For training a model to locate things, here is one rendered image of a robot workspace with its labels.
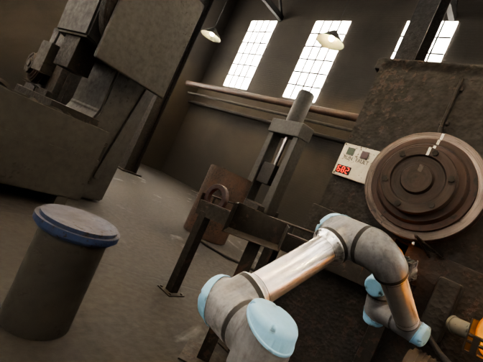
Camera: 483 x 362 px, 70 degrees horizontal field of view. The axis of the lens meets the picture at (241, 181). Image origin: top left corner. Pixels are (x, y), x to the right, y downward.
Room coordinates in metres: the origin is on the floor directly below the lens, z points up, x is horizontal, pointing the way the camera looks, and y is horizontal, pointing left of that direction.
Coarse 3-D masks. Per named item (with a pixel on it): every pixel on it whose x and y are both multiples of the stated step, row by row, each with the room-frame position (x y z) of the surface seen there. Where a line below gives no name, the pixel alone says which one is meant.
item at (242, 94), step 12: (192, 84) 11.67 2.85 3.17; (204, 84) 11.28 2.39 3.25; (204, 96) 11.49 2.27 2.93; (240, 96) 10.17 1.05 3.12; (252, 96) 9.78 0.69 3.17; (264, 96) 9.50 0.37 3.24; (216, 108) 11.22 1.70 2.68; (252, 108) 10.05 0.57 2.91; (264, 108) 9.73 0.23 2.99; (312, 108) 8.43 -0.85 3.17; (324, 108) 8.22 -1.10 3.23; (264, 120) 9.83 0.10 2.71; (312, 120) 8.64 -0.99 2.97
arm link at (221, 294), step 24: (336, 216) 1.04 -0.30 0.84; (312, 240) 0.97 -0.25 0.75; (336, 240) 0.95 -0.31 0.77; (288, 264) 0.89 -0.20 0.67; (312, 264) 0.91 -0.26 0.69; (336, 264) 0.98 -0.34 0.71; (216, 288) 0.81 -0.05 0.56; (240, 288) 0.80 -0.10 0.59; (264, 288) 0.83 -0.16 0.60; (288, 288) 0.87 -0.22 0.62; (216, 312) 0.77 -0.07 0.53
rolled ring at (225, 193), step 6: (216, 186) 2.20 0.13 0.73; (222, 186) 2.17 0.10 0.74; (210, 192) 2.22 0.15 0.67; (222, 192) 2.15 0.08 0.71; (228, 192) 2.16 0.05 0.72; (204, 198) 2.24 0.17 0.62; (210, 198) 2.24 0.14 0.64; (222, 198) 2.14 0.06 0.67; (228, 198) 2.15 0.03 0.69; (222, 204) 2.13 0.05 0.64
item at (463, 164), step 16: (400, 144) 1.53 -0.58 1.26; (416, 144) 1.48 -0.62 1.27; (432, 144) 1.44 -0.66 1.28; (448, 144) 1.41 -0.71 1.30; (384, 160) 1.56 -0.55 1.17; (464, 160) 1.36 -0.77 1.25; (464, 176) 1.33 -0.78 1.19; (464, 192) 1.32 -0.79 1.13; (384, 208) 1.50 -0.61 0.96; (448, 208) 1.33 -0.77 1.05; (464, 208) 1.32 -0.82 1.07; (400, 224) 1.44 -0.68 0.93; (416, 224) 1.40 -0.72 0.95; (432, 224) 1.37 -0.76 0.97; (448, 224) 1.34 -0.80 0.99
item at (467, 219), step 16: (464, 144) 1.39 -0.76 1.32; (480, 160) 1.35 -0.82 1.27; (368, 176) 1.60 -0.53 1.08; (480, 176) 1.33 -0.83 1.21; (368, 192) 1.58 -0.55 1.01; (480, 192) 1.32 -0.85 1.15; (480, 208) 1.30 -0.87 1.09; (384, 224) 1.50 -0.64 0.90; (464, 224) 1.32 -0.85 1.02; (416, 240) 1.41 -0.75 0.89; (432, 240) 1.38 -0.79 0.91
